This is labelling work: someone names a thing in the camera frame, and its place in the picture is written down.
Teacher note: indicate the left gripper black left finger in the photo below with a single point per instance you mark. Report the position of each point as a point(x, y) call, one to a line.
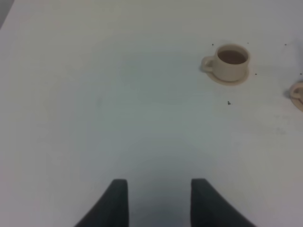
point(111, 210)

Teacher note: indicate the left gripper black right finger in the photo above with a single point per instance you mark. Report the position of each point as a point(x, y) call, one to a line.
point(210, 209)

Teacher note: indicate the left beige cup saucer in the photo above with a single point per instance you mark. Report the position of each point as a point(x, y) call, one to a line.
point(229, 83)

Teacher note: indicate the beige cup saucer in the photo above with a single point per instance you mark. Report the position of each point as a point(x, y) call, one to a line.
point(229, 83)
point(297, 103)

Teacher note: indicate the right beige cup saucer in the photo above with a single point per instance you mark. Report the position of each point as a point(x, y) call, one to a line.
point(297, 103)

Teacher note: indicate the right beige teacup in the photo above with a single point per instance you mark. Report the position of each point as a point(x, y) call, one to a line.
point(296, 91)

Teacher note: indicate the beige teacup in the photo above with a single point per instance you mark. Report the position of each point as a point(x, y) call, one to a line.
point(229, 63)
point(296, 91)

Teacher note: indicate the left beige teacup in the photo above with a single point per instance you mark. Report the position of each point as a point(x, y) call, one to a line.
point(229, 63)

